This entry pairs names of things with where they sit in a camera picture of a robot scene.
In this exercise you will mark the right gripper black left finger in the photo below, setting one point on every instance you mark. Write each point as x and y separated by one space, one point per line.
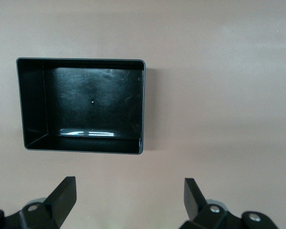
62 198

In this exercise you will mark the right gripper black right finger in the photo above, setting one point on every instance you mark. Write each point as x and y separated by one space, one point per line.
195 202

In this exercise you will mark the black plastic box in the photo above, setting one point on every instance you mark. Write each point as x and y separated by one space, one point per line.
93 102

